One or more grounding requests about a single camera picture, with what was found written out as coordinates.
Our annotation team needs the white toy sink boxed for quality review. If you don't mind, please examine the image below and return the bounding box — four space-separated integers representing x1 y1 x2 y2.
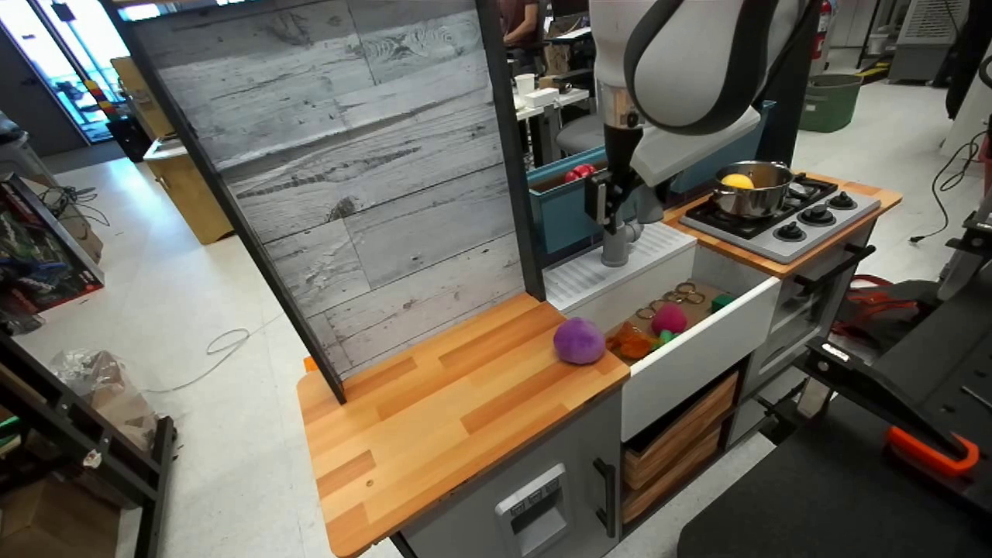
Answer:
542 219 783 444

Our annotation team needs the wooden countertop around stove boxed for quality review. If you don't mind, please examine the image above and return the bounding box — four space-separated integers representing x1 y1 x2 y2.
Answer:
661 173 906 281

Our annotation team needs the pink toy food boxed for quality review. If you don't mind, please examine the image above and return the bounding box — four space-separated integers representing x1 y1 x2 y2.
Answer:
647 301 694 337

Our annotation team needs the clear plastic bag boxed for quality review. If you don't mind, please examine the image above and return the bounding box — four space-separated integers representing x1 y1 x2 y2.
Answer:
48 346 160 449

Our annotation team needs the black oven handle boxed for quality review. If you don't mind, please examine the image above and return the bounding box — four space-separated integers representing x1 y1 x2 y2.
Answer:
796 242 881 289

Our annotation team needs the wooden crate drawer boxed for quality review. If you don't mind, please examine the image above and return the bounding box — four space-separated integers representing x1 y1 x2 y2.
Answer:
621 370 742 529

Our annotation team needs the white floor cable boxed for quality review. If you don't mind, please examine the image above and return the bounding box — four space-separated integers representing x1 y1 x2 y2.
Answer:
141 323 257 400

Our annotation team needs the grey toy stove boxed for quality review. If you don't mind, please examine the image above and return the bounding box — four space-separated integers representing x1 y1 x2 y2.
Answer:
679 173 882 264

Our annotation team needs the grey wood back panel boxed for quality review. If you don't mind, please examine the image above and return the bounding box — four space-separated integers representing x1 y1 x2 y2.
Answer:
120 0 527 383

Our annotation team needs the black storage shelf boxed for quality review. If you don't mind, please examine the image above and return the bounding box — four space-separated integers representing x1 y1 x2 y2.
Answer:
0 325 178 558

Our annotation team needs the wooden countertop beside sink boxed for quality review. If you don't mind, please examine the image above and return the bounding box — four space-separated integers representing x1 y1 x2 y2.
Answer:
293 293 632 558

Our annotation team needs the grey cabinet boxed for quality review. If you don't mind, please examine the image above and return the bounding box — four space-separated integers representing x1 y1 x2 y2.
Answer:
394 389 627 558

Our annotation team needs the steel cooking pot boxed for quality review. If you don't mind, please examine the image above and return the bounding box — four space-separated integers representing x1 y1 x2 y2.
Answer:
711 157 796 223

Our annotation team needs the red toy vegetable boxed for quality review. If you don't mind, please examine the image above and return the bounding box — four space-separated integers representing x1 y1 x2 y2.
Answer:
560 162 603 189

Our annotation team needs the black frame post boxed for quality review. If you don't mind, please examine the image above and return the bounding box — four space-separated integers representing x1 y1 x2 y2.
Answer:
471 0 549 304
100 0 351 405
755 0 823 171

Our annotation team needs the black clamp orange handle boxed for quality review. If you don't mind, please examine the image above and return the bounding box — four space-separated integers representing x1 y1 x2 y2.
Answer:
796 337 982 484

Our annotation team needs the green bin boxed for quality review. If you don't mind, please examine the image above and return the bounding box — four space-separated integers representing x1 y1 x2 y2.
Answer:
796 69 868 136

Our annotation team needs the grey oven door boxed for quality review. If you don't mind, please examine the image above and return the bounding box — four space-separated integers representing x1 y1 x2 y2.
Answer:
735 219 882 403

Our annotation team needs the purple toy ball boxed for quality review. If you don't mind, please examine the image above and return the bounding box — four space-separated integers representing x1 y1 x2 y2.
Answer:
549 314 610 370

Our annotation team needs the black burner grate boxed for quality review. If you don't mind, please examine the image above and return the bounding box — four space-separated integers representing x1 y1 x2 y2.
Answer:
783 173 843 210
684 189 799 240

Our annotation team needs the orange toy food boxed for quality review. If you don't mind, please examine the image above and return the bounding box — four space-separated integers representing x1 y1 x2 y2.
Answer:
603 318 657 365

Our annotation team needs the wooden box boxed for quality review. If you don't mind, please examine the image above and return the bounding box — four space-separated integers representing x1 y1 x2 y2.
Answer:
139 136 239 249

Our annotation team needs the black cabinet handle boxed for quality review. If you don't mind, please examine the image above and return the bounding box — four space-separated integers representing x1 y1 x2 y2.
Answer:
589 455 621 541

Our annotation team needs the grey toy tap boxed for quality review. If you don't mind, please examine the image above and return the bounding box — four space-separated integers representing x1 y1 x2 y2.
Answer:
598 184 665 270

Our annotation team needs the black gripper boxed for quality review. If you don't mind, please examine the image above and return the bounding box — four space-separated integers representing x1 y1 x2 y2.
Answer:
600 111 647 235

